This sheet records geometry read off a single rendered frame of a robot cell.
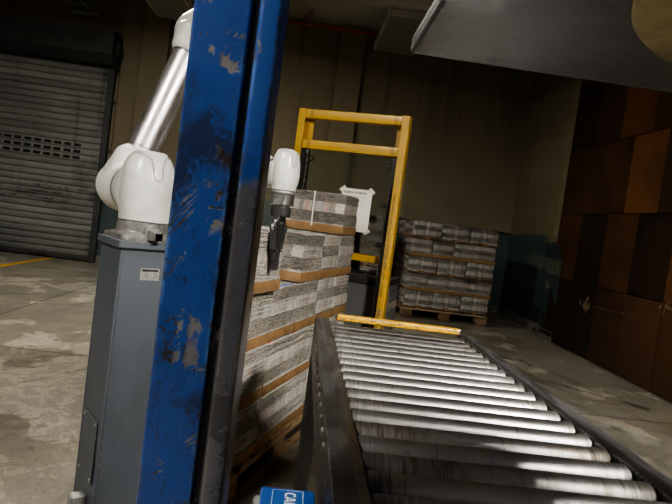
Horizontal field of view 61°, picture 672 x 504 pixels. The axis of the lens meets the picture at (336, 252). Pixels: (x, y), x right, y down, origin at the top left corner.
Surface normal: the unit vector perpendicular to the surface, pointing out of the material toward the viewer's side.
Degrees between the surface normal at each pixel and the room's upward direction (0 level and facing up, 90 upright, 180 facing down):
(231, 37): 90
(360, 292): 90
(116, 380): 90
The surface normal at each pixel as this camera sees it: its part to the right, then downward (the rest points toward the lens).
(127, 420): 0.62, 0.12
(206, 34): 0.05, 0.06
